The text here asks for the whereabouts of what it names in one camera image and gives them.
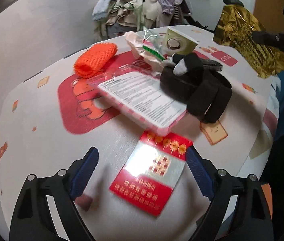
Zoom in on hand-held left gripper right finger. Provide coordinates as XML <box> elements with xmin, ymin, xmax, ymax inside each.
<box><xmin>186</xmin><ymin>146</ymin><xmax>275</xmax><ymax>241</ymax></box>

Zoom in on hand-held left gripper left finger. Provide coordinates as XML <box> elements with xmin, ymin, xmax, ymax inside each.
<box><xmin>9</xmin><ymin>146</ymin><xmax>100</xmax><ymax>241</ymax></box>

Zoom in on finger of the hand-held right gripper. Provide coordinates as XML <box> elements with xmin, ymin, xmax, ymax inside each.
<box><xmin>252</xmin><ymin>31</ymin><xmax>284</xmax><ymax>45</ymax></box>

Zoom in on red and silver packet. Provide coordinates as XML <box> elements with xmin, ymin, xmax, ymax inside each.
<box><xmin>109</xmin><ymin>131</ymin><xmax>194</xmax><ymax>217</ymax></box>

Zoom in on pink plastic tray with label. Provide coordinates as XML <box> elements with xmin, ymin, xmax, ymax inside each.
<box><xmin>88</xmin><ymin>71</ymin><xmax>188</xmax><ymax>136</ymax></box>

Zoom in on small maroon block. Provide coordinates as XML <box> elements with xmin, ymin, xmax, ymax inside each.
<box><xmin>75</xmin><ymin>193</ymin><xmax>93</xmax><ymax>210</ymax></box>

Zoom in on gold foil sheet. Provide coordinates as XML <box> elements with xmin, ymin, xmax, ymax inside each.
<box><xmin>212</xmin><ymin>5</ymin><xmax>284</xmax><ymax>79</ymax></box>

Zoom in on black remote control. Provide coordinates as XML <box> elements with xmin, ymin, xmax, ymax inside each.
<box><xmin>199</xmin><ymin>58</ymin><xmax>224</xmax><ymax>73</ymax></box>

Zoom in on green and beige paper cup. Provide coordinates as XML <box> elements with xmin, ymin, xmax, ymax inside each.
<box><xmin>164</xmin><ymin>27</ymin><xmax>199</xmax><ymax>55</ymax></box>

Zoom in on crumpled wrapper with green stripe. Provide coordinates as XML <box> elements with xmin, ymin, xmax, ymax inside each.
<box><xmin>124</xmin><ymin>26</ymin><xmax>175</xmax><ymax>68</ymax></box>

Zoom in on pile of clothes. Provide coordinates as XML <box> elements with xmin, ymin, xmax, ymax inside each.
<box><xmin>92</xmin><ymin>0</ymin><xmax>195</xmax><ymax>42</ymax></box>

